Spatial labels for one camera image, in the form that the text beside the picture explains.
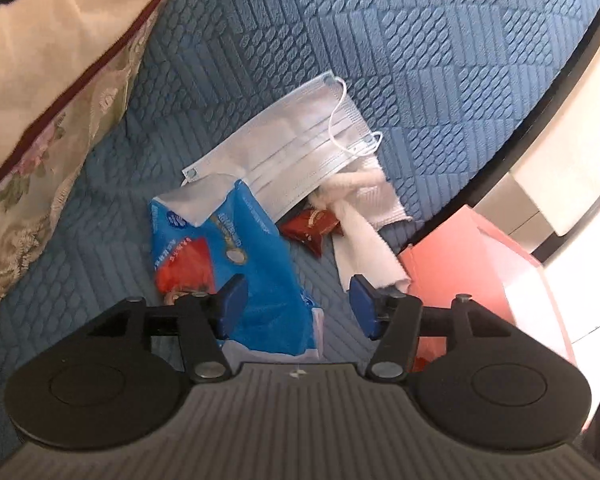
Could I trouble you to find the white cloth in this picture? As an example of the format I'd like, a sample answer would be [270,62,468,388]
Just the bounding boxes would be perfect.
[307,157,413,293]

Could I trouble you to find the blue snack packet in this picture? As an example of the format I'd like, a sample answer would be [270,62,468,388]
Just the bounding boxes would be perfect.
[150,177,328,361]

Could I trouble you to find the blue quilted mat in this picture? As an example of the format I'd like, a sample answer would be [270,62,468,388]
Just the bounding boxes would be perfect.
[0,0,600,461]

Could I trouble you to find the red snack packet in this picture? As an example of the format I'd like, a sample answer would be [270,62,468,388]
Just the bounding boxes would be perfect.
[279,207,346,259]

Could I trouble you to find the pink cardboard box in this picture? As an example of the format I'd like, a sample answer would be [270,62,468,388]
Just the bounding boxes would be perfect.
[397,205,578,376]

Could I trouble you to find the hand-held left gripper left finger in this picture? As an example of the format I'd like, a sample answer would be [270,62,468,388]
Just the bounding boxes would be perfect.
[87,274,251,383]

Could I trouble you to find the white face mask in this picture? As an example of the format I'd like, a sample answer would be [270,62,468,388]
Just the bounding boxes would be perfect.
[182,72,383,223]

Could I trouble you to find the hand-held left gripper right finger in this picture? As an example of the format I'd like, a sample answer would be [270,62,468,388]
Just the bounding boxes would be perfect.
[349,274,518,382]

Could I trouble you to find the floral cream bedding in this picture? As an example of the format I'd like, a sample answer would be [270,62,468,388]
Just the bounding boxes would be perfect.
[0,0,186,331]

